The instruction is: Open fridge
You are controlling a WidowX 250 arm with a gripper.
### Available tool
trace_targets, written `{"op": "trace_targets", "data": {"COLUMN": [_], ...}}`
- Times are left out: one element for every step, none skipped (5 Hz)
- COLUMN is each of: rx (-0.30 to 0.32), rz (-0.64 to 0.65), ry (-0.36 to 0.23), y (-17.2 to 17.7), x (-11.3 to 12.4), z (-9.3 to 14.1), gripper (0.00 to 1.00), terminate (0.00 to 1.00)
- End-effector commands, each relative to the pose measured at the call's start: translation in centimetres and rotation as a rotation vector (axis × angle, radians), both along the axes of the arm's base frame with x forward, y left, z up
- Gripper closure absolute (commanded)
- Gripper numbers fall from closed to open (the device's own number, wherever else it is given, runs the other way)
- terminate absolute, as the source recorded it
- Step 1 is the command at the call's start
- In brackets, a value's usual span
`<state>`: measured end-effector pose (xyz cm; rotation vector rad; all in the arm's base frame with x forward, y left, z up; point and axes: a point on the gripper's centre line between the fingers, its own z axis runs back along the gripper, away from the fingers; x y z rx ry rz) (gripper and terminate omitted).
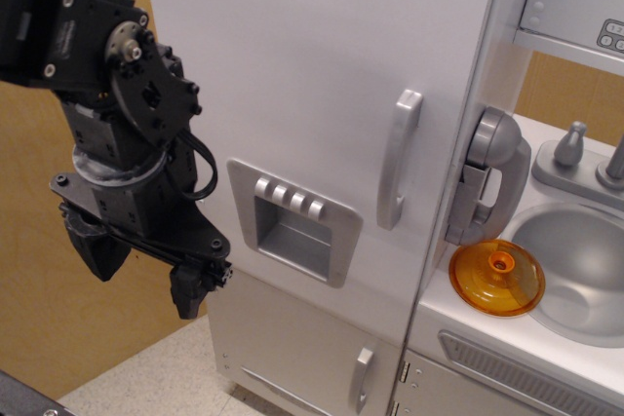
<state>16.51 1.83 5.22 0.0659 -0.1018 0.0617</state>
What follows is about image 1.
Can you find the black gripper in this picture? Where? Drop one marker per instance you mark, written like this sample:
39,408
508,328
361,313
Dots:
151,207

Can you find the white toy fridge door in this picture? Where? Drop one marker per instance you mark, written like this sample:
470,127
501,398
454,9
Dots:
304,90

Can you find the silver fridge door handle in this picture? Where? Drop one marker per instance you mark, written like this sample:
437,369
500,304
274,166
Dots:
405,117

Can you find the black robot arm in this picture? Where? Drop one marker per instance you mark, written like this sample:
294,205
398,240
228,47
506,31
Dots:
128,106

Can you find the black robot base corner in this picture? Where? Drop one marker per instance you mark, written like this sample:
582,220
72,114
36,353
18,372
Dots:
20,400

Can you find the white lower freezer door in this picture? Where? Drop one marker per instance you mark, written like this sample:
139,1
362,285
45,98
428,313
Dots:
292,353

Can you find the silver ice dispenser panel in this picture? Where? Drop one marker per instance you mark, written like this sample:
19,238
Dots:
315,235

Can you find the orange transparent pot lid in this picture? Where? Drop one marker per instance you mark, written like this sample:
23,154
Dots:
497,277

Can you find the grey toy telephone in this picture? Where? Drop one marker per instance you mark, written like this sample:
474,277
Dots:
492,181

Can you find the white toy kitchen cabinet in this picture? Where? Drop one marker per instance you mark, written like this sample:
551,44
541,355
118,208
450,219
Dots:
427,382

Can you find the silver toy sink basin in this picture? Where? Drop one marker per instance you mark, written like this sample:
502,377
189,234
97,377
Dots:
580,251

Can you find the grey toy faucet set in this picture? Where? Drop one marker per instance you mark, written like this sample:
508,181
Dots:
567,165

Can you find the grey oven vent panel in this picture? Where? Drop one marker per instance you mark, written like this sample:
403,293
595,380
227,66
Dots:
521,380

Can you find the silver lower door handle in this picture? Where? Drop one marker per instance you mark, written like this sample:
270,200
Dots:
358,396

